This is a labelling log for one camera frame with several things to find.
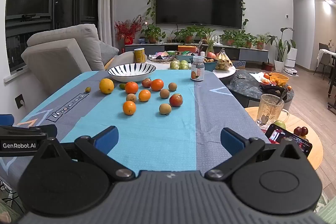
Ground glass vase with green plant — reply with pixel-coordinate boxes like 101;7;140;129
202;31;219;56

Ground orange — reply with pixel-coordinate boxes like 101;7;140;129
138;89;152;102
151;79;164;92
123;101;137;116
125;81;139;95

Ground dark wall socket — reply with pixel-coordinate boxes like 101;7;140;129
15;93;25;109

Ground white round coffee table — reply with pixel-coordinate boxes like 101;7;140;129
143;57;237;80

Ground white blue striped bowl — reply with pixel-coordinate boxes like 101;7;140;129
108;63;157;82

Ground orange plastic basket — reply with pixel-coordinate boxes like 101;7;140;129
269;72;289;86

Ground metal spoon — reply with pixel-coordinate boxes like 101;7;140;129
273;89;288;106

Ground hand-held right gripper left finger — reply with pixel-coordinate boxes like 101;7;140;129
35;126;134;184

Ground wall-mounted black television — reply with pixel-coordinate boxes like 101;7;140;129
156;0;243;29

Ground red berry branches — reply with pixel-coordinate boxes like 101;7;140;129
115;15;147;38

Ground dark marble round table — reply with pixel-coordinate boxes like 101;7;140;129
226;70;295;109

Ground black smartphone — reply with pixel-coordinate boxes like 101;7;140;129
265;124;313;156

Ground black bag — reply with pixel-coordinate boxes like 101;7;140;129
260;82;288;95

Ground glass plate with snacks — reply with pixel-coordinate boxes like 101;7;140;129
149;54;176;64

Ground glass mug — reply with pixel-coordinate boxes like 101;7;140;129
256;94;290;128

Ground dining table with white cloth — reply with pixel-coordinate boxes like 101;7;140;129
316;49;336;67

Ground tall plant in white pot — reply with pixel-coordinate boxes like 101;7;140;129
266;28;296;73

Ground yellow lemon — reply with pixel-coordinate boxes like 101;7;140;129
99;78;115;94

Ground grey cushion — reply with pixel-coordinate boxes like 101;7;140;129
99;40;119;67

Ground clear jar with orange label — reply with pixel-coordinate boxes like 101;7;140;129
191;56;205;82

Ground wooden round side table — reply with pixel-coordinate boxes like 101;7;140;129
244;106;324;170

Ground yellow can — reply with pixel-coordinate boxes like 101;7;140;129
134;48;146;64

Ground beige sofa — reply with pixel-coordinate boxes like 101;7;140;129
21;24;143;96

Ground orange box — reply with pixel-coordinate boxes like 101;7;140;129
178;45;197;54

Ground teal snack tray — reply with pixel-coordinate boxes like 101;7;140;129
175;52;197;62

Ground wrapped tray of green apples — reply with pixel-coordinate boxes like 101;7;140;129
169;60;190;70

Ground small plant in red pot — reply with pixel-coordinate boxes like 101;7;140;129
263;58;274;72

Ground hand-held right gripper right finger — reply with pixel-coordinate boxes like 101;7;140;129
204;127;306;183

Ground white robot vacuum dock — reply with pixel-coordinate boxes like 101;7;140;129
284;48;298;68

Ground grey dining chair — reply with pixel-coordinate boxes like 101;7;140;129
314;43;332;80

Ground potted green plant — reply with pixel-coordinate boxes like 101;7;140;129
196;27;216;40
142;25;166;44
174;27;197;44
219;30;238;47
256;34;269;50
236;32;257;49

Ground teal basin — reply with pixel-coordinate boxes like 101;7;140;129
203;59;219;71

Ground white robot vacuum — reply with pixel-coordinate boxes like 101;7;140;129
283;68;300;77

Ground bunch of bananas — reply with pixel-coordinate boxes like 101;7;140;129
215;49;234;71

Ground white plastic bag with tangerines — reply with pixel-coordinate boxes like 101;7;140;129
249;71;271;85

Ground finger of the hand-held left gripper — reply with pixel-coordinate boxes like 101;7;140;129
0;114;14;126
0;124;58;140

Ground grey television cabinet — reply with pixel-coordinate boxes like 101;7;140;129
125;42;269;62

